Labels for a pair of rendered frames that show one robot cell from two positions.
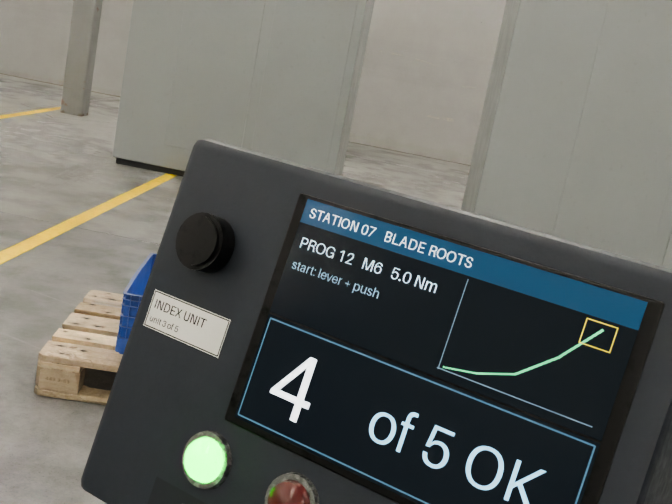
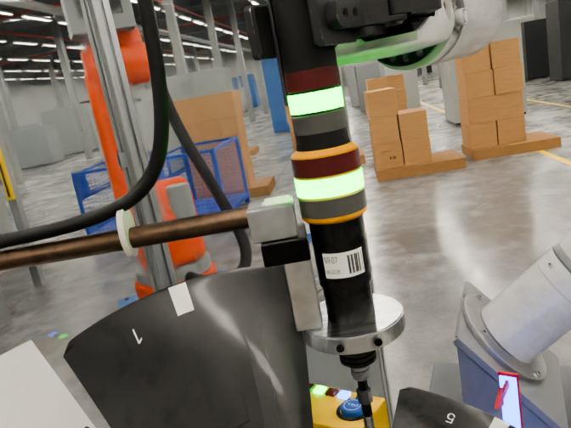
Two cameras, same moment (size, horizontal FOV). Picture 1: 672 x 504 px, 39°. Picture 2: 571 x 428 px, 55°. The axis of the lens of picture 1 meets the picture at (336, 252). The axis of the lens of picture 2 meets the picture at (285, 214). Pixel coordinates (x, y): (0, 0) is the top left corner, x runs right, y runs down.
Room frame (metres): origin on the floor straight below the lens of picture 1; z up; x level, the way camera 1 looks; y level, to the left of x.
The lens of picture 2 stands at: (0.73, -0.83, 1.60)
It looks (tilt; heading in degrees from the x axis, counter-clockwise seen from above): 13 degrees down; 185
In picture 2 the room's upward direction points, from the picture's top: 11 degrees counter-clockwise
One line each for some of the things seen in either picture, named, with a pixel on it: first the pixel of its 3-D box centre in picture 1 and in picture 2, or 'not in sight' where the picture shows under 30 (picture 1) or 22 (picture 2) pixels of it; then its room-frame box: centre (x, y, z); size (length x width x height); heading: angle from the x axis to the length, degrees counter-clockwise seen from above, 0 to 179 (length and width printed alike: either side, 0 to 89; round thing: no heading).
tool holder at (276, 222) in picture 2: not in sight; (327, 265); (0.38, -0.84, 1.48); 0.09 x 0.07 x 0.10; 93
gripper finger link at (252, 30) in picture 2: not in sight; (268, 34); (0.35, -0.85, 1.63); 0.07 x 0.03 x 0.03; 148
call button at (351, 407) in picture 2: not in sight; (353, 408); (-0.06, -0.85, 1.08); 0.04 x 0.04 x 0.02
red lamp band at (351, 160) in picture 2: not in sight; (325, 161); (0.38, -0.83, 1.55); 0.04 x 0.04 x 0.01
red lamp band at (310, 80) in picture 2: not in sight; (312, 79); (0.38, -0.83, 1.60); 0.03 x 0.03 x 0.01
